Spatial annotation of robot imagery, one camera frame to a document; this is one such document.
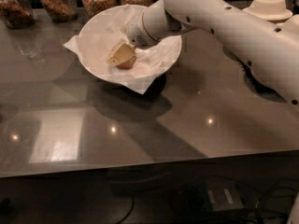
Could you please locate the white paper liner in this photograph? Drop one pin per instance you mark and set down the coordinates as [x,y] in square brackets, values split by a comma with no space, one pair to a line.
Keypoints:
[96,38]

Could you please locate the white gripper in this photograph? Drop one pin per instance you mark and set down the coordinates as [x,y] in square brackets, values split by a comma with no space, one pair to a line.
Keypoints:
[135,32]

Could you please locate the glass jar dark cereal left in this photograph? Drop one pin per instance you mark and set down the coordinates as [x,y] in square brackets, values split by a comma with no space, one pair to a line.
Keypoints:
[16,14]

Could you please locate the glass jar with label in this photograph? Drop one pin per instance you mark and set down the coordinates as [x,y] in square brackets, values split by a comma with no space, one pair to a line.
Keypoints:
[61,10]

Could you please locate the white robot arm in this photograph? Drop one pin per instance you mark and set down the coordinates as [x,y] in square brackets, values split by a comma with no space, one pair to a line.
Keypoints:
[271,52]

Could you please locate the back stack paper bowls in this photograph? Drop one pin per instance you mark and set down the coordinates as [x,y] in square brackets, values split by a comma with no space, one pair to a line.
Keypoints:
[269,10]

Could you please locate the black mat under stacks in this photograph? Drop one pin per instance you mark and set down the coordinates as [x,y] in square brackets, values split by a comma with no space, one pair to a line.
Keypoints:
[256,86]

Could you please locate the white bowl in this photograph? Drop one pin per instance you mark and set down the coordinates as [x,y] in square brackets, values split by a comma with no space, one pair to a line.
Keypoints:
[96,34]

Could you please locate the yellow-brown apple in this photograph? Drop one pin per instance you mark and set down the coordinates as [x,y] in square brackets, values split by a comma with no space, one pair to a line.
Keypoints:
[127,64]

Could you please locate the dark box under table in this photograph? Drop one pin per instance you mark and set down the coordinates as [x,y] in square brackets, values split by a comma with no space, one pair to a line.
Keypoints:
[203,200]

